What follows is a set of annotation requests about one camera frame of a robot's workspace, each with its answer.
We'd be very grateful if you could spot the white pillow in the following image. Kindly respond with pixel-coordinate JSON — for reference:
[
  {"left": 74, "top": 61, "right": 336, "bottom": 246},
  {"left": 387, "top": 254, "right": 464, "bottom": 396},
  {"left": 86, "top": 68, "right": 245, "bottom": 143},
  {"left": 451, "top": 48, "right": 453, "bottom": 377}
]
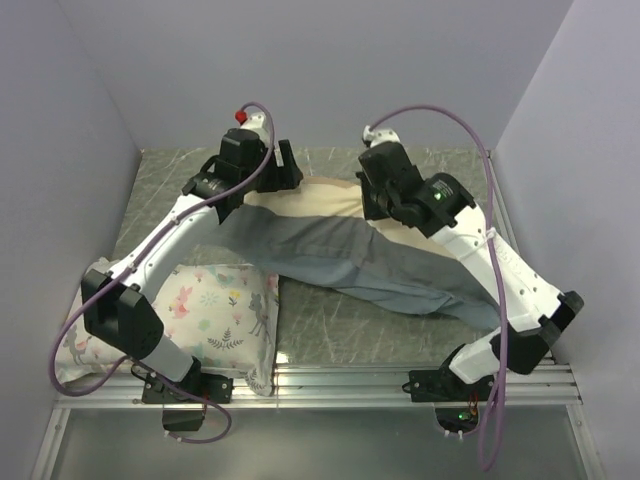
[{"left": 244, "top": 177, "right": 454, "bottom": 259}]

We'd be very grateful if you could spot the blue-grey pillowcase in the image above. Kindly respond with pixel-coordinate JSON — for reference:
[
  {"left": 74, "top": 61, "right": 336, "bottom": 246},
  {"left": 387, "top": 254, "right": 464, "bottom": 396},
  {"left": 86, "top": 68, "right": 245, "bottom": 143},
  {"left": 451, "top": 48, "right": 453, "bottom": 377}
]
[{"left": 203, "top": 204, "right": 499, "bottom": 330}]

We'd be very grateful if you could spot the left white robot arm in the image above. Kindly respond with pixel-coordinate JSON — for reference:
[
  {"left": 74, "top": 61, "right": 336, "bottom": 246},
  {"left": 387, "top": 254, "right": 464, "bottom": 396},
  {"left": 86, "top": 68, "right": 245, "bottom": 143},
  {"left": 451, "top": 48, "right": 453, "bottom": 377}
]
[{"left": 81, "top": 112, "right": 302, "bottom": 402}]

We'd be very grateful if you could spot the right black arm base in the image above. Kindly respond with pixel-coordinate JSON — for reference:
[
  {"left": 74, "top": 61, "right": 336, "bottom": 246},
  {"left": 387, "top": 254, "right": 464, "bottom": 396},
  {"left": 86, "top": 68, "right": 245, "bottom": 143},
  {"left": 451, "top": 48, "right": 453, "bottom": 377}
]
[{"left": 401, "top": 369, "right": 494, "bottom": 438}]

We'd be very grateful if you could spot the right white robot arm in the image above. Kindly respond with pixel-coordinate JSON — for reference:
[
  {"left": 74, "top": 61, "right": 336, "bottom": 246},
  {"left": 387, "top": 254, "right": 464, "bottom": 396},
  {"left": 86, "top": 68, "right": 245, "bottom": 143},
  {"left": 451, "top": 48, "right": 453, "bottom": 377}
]
[{"left": 357, "top": 140, "right": 584, "bottom": 400}]

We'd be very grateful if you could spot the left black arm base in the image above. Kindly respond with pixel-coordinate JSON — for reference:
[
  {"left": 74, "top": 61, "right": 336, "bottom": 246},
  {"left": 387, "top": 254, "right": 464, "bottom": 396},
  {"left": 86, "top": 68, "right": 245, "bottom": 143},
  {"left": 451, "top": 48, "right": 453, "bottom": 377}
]
[{"left": 130, "top": 362, "right": 234, "bottom": 444}]

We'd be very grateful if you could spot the floral deer print pillow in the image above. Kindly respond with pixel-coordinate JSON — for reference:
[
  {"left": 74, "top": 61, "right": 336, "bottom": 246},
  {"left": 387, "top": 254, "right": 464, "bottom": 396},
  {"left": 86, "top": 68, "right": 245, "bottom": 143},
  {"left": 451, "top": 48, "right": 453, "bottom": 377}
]
[{"left": 53, "top": 257, "right": 281, "bottom": 397}]

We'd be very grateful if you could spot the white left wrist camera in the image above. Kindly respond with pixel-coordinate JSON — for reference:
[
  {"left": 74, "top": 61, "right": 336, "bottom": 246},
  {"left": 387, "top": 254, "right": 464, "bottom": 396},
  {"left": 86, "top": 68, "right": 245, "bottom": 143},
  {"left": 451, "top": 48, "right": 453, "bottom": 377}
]
[{"left": 235, "top": 110, "right": 271, "bottom": 142}]

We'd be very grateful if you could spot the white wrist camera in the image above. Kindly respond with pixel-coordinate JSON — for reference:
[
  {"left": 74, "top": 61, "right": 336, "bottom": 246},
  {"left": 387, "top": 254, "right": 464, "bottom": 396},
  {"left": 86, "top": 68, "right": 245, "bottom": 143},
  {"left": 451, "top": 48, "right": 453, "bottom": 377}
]
[
  {"left": 362, "top": 125, "right": 401, "bottom": 148},
  {"left": 235, "top": 110, "right": 271, "bottom": 142}
]

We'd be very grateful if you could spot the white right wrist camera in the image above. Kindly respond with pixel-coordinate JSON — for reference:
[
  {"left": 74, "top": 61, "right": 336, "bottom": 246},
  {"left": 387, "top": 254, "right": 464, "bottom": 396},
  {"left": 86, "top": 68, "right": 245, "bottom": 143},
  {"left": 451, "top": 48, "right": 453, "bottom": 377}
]
[{"left": 362, "top": 125, "right": 401, "bottom": 148}]

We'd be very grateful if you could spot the aluminium front rail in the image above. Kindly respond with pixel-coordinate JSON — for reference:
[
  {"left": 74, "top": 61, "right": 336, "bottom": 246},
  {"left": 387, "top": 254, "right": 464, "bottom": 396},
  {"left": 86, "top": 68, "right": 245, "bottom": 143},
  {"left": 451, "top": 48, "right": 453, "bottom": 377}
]
[{"left": 54, "top": 362, "right": 582, "bottom": 410}]

